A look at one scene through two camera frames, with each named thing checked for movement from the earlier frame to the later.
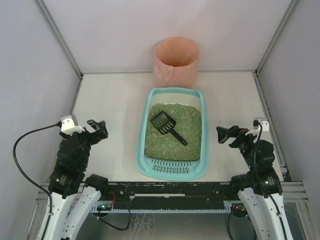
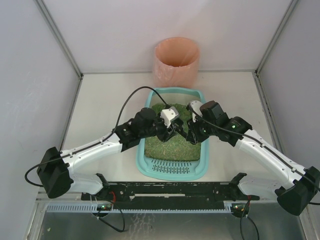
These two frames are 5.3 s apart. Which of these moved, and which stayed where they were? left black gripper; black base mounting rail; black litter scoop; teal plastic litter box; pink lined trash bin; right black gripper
Moved: right black gripper; black litter scoop; left black gripper
Stayed: teal plastic litter box; pink lined trash bin; black base mounting rail
